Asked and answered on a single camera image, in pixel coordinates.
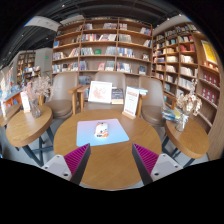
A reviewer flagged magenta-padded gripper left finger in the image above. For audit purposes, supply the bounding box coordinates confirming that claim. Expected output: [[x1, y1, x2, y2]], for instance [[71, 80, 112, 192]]
[[41, 143, 92, 186]]

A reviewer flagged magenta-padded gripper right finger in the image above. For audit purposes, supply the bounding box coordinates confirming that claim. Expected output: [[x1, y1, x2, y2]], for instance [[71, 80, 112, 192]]
[[131, 143, 184, 186]]

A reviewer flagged white orange black computer mouse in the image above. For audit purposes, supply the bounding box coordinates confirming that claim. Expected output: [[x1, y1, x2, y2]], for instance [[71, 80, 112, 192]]
[[94, 121, 110, 139]]

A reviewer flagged pink blue gradient mouse pad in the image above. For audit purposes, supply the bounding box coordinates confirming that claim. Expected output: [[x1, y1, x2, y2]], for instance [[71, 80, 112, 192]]
[[76, 118, 130, 148]]

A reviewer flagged round wooden side table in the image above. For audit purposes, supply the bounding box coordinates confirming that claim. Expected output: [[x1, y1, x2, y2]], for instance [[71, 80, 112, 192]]
[[5, 104, 55, 168], [161, 118, 211, 168]]

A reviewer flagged brown padded wooden armchair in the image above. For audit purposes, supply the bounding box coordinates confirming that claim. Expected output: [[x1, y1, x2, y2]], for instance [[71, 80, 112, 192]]
[[77, 71, 128, 112], [137, 75, 175, 128], [44, 71, 80, 120]]

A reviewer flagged stack of colourful books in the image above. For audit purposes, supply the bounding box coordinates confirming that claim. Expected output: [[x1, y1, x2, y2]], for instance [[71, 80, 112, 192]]
[[162, 106, 183, 123]]

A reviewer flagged glass vase with dried flowers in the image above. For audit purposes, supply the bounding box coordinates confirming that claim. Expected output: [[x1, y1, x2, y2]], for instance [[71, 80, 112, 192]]
[[175, 79, 203, 133], [23, 75, 52, 119]]

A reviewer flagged white sign on wooden base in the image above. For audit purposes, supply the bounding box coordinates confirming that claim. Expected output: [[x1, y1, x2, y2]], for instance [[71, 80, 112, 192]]
[[121, 85, 140, 120]]

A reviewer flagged light blue book stack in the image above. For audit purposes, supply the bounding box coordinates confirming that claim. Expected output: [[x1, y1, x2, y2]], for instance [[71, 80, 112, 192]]
[[134, 86, 149, 97]]

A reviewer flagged white framed red floral picture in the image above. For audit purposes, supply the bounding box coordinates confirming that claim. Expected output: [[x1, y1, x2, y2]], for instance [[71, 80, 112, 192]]
[[87, 80, 113, 105]]

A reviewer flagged dark cover book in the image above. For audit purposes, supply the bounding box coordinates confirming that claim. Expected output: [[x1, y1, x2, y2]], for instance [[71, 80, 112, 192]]
[[111, 87, 125, 105]]

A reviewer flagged small white table card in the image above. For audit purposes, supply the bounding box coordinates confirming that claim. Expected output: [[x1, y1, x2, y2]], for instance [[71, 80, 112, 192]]
[[20, 91, 32, 114]]

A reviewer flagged small distant wooden bookshelf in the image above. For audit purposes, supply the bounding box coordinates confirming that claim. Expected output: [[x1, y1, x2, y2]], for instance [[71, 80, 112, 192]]
[[15, 49, 43, 86]]

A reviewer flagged angled wooden bookshelf unit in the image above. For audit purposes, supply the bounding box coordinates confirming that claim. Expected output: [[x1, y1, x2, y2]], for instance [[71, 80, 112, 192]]
[[152, 21, 224, 134]]

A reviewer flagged wide wooden bookshelf unit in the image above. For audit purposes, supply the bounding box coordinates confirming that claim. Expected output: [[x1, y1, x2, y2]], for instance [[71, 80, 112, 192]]
[[51, 17, 154, 76]]

